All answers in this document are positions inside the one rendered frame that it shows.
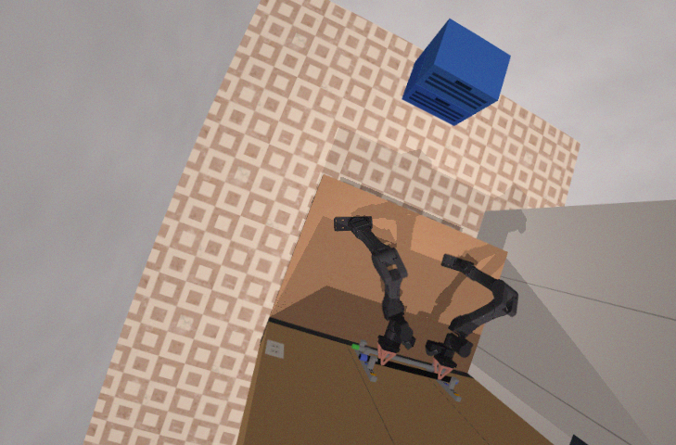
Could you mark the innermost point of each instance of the large brown wooden panel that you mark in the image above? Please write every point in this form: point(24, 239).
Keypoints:
point(313, 390)

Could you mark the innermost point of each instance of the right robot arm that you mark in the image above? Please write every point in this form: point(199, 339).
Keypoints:
point(391, 303)

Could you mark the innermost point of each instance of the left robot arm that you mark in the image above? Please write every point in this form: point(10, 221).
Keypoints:
point(467, 323)

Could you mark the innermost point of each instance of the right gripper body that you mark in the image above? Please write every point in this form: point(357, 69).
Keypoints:
point(386, 341)

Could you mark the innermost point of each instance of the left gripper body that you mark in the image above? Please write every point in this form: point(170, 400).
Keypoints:
point(450, 363)

